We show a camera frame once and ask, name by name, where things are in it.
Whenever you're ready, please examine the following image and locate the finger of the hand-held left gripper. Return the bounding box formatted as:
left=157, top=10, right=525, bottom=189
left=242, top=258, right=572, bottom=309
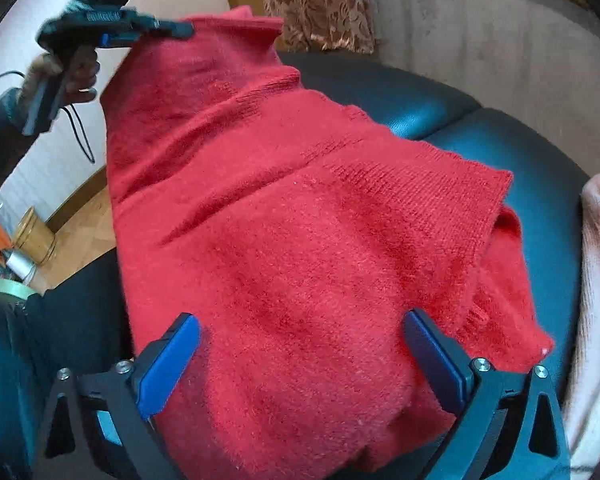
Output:
left=100, top=16, right=197, bottom=49

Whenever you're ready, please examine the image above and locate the metal can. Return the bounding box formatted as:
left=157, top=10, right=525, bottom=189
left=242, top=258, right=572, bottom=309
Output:
left=1, top=249, right=39, bottom=282

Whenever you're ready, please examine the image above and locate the wooden bucket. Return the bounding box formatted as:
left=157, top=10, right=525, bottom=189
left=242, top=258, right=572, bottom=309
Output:
left=11, top=206, right=59, bottom=267

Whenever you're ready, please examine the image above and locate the blue cloth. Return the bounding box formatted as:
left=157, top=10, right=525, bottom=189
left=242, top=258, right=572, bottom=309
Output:
left=0, top=280, right=43, bottom=480

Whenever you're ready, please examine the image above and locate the red knit sweater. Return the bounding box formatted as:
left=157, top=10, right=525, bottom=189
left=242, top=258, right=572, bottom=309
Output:
left=100, top=6, right=556, bottom=477

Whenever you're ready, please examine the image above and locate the person's left hand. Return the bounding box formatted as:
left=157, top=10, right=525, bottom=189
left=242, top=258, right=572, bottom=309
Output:
left=19, top=49, right=102, bottom=107

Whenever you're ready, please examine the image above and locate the pale pink cloth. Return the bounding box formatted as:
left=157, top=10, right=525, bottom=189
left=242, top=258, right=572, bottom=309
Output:
left=561, top=174, right=600, bottom=463

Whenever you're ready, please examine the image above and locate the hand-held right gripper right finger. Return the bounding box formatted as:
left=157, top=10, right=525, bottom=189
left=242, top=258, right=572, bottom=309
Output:
left=404, top=307, right=570, bottom=480

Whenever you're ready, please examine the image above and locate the brown patterned curtain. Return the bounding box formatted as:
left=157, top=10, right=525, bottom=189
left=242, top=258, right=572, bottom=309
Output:
left=256, top=0, right=377, bottom=55

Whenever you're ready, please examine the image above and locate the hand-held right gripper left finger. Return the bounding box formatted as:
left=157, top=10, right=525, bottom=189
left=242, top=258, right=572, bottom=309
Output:
left=32, top=311, right=202, bottom=480

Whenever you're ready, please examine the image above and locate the green round lid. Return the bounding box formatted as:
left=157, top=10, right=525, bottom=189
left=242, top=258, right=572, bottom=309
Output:
left=0, top=277, right=42, bottom=307

